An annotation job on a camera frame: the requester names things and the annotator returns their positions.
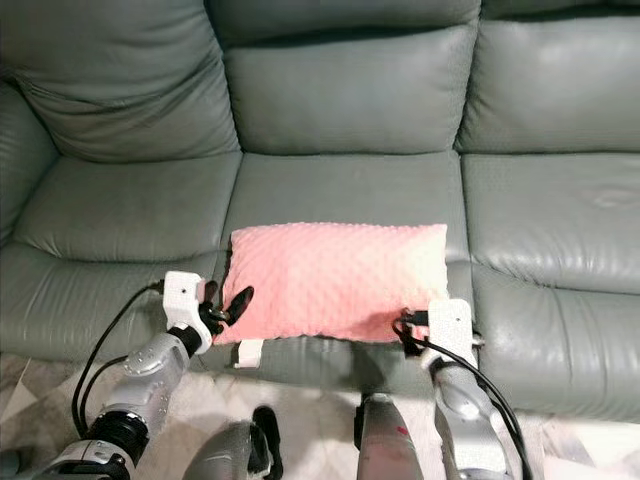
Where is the silver robot leg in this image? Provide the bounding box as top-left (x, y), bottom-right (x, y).
top-left (189, 404), bottom-right (282, 480)
top-left (352, 392), bottom-right (427, 480)

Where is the silver right robot leg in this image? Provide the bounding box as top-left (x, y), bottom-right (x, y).
top-left (352, 392), bottom-right (427, 480)

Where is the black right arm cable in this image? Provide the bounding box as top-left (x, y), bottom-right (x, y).
top-left (404, 334), bottom-right (537, 480)

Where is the grey green leather sofa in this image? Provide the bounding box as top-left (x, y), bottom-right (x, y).
top-left (0, 0), bottom-right (640, 423)

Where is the silver left robot leg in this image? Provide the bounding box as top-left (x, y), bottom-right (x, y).
top-left (189, 404), bottom-right (282, 480)

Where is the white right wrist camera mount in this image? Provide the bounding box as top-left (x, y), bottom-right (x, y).
top-left (425, 297), bottom-right (475, 362)

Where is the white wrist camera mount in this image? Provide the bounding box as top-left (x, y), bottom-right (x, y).
top-left (425, 297), bottom-right (475, 362)
top-left (162, 270), bottom-right (214, 357)

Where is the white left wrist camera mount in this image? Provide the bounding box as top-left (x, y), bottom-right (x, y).
top-left (162, 270), bottom-right (214, 357)

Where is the pink plush pillow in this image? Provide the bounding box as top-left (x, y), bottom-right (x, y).
top-left (219, 221), bottom-right (452, 369)

